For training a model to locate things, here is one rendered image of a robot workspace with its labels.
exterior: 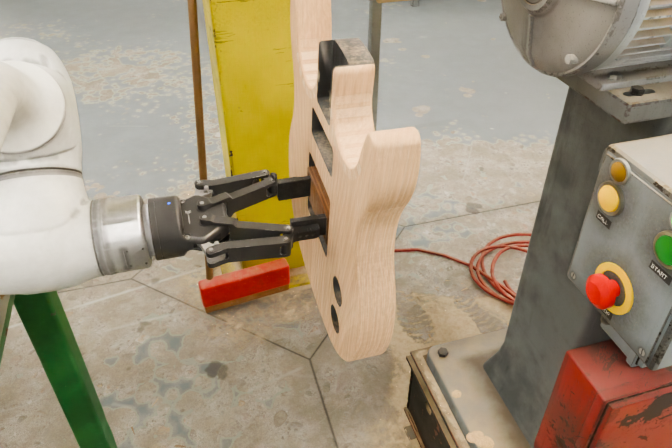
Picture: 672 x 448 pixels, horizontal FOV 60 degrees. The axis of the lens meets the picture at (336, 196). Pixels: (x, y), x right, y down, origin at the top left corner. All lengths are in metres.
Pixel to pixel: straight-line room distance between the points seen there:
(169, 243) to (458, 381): 0.93
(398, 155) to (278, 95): 1.21
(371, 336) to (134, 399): 1.26
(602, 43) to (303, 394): 1.33
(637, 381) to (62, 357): 0.99
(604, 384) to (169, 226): 0.77
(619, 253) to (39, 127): 0.64
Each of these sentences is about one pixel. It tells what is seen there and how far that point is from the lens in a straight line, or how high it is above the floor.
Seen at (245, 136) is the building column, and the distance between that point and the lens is 1.75.
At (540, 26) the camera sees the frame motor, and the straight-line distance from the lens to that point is 0.81.
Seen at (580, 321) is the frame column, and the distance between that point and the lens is 1.13.
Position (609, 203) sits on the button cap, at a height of 1.07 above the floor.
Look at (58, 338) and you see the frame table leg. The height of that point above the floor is 0.66.
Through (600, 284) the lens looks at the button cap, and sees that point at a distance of 0.72.
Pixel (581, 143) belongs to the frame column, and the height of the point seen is 0.97.
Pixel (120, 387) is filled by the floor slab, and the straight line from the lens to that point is 1.90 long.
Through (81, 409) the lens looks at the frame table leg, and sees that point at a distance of 1.29.
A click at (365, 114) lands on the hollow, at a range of 0.63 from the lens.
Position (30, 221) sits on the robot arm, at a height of 1.06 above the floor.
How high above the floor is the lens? 1.45
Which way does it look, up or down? 36 degrees down
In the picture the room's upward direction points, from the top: straight up
